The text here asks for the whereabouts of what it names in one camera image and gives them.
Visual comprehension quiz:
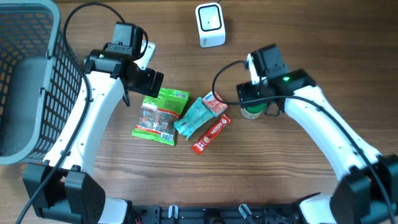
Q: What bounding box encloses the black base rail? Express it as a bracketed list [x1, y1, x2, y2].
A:
[126, 204, 304, 224]

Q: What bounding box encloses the red white tissue pack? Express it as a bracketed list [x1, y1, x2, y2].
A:
[202, 92, 228, 116]

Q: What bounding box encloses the grey plastic mesh basket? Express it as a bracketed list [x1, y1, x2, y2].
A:
[1, 1, 82, 165]

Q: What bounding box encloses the green lid jar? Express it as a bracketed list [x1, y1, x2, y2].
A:
[241, 103, 266, 119]

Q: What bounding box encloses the green candy bag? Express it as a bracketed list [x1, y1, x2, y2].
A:
[132, 88, 189, 146]

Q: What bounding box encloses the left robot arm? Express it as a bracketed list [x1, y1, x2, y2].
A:
[23, 22, 164, 223]

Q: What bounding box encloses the teal snack packet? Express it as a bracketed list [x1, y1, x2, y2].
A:
[174, 97, 215, 139]

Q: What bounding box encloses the white barcode scanner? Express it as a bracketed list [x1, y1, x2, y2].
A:
[195, 2, 226, 48]

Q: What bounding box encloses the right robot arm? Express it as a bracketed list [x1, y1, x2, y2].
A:
[236, 44, 397, 223]

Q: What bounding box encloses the red coffee stick sachet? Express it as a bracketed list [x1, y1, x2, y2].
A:
[192, 114, 231, 155]

